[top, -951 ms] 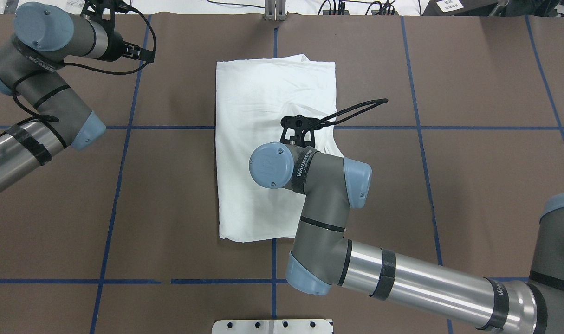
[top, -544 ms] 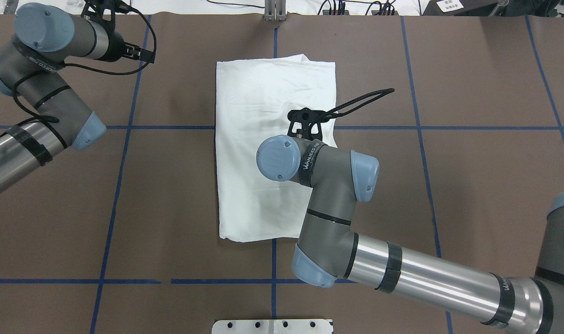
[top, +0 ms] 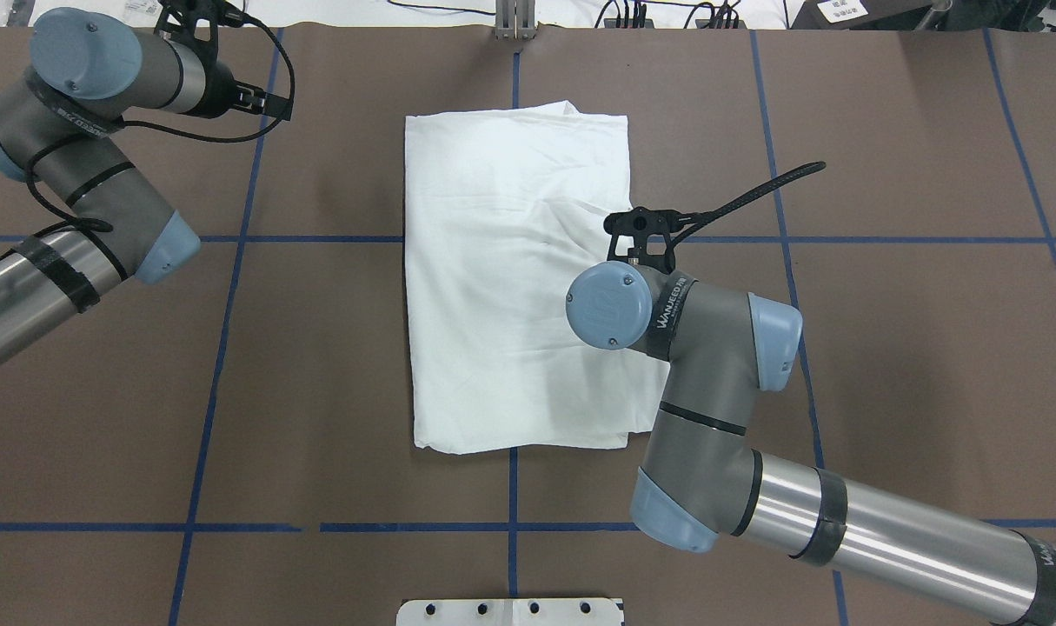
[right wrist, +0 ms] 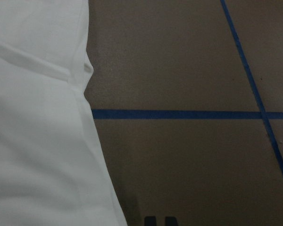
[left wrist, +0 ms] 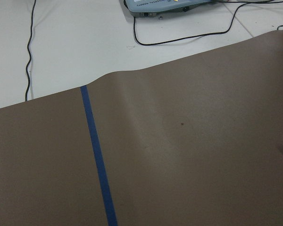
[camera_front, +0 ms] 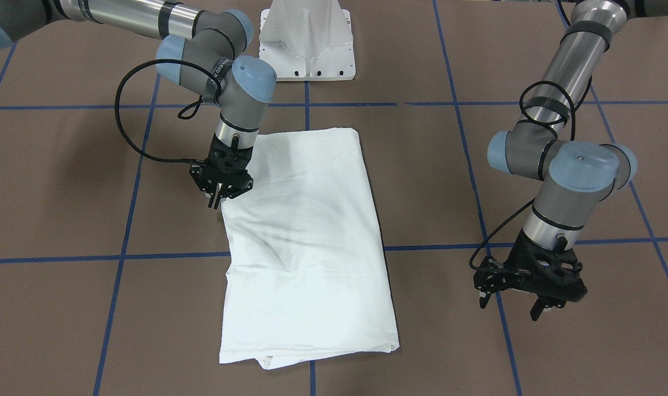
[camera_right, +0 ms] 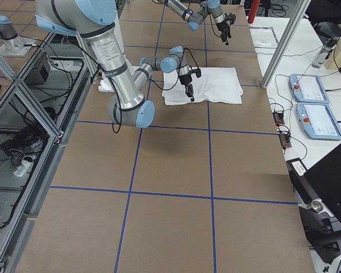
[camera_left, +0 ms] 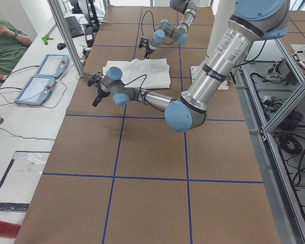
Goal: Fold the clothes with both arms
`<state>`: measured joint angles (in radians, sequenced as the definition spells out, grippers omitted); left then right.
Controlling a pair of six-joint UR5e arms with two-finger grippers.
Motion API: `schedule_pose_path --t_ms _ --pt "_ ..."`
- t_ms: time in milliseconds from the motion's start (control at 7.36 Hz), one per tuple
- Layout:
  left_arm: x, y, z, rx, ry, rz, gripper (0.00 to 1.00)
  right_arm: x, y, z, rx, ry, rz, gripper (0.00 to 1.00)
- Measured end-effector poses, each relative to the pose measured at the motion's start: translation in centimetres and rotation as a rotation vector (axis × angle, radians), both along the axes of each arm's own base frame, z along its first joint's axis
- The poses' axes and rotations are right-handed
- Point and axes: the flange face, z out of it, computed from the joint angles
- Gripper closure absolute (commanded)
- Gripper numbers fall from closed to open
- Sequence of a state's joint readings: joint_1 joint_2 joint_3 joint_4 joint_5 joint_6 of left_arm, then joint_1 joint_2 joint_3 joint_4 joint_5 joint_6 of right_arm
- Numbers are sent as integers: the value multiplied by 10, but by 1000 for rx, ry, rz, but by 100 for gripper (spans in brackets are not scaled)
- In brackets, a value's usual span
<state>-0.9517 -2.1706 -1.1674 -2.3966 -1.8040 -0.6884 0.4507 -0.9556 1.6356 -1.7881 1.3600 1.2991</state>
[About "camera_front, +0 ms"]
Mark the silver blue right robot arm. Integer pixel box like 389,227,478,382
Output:
0,1,277,208

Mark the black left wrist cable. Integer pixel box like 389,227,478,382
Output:
469,80,593,270

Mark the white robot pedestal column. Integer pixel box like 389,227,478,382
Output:
260,1,354,61

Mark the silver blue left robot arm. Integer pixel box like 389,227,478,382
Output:
469,1,638,321

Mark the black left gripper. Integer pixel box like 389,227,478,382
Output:
473,232,588,322

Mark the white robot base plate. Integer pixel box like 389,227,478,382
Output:
258,7,357,82

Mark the white long-sleeve printed shirt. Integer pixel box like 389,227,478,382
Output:
219,128,400,370

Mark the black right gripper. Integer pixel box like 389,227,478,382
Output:
190,135,253,210

